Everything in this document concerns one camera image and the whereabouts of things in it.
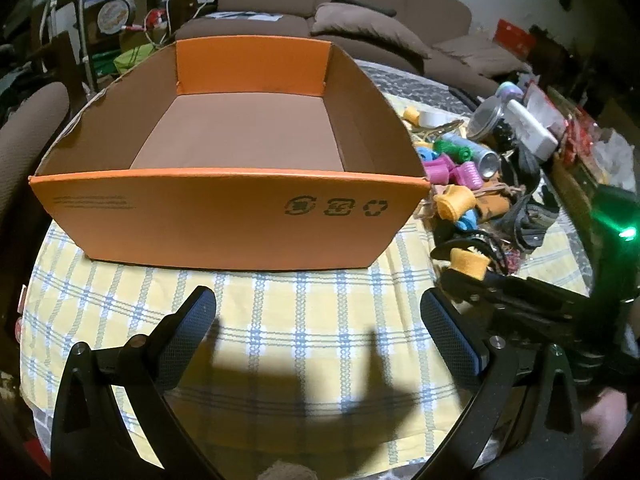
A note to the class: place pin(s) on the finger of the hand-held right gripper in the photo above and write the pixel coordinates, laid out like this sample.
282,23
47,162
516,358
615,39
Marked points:
470,285
450,250

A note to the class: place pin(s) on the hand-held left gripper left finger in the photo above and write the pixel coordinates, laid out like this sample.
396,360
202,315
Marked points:
186,340

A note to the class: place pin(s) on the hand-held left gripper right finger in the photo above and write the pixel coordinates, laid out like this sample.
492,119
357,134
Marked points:
450,340

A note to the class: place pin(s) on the yellow hair roller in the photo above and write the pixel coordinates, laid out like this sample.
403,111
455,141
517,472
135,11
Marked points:
469,262
452,201
411,114

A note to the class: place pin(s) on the pink hair roller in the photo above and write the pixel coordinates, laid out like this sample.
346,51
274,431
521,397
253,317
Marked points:
467,174
437,170

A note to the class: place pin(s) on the orange cardboard box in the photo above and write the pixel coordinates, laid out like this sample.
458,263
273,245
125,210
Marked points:
225,210

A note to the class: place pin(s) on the person's right forearm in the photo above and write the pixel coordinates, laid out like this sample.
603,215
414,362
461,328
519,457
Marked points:
605,420

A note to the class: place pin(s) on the blue hair roller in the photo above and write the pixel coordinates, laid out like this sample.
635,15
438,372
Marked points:
467,221
425,152

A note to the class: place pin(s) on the orange patterned cloth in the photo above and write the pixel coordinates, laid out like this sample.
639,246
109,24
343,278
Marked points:
492,206

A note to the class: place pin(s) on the black fabric headband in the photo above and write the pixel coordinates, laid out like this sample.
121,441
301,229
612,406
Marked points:
525,220

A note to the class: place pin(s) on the green hair roller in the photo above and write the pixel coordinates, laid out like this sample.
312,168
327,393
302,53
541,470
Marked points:
465,153

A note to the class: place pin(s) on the green small cap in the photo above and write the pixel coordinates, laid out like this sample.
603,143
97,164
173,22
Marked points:
442,147

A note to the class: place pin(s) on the yellow plaid cloth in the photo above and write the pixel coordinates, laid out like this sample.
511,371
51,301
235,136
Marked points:
300,310

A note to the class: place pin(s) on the gold hair claw clip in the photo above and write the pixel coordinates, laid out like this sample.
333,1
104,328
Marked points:
435,132

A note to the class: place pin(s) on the white tape roll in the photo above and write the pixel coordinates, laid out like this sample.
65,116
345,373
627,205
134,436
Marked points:
430,119

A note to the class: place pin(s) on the white tissue box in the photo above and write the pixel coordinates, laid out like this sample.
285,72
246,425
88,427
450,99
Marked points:
532,132

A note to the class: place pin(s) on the red snack packets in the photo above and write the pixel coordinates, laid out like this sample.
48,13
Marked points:
580,132

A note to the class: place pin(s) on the pastel purple green item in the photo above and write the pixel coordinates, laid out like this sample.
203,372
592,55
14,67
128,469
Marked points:
510,92

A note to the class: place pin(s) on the grey stone-pattern blanket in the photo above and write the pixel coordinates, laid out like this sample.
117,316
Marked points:
415,85

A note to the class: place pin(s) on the clear plastic packet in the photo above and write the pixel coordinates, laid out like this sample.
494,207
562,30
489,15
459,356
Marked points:
542,105

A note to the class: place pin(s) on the flat brown cushion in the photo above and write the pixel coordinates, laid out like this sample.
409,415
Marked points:
480,52

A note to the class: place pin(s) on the red box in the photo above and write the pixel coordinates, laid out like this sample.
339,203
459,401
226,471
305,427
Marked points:
515,35

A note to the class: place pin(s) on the large brown pillow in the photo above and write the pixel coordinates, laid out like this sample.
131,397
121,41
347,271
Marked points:
370,27

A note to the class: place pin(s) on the brown chair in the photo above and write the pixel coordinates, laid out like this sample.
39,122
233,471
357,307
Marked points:
27,130

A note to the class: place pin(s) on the green bag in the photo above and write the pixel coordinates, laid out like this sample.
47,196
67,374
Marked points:
135,57

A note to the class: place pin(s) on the white papers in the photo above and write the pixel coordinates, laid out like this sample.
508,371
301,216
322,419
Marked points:
247,16

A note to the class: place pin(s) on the round tin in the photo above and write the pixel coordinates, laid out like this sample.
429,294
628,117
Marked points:
114,15

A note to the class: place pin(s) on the white standing rack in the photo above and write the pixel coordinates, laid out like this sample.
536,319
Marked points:
80,20

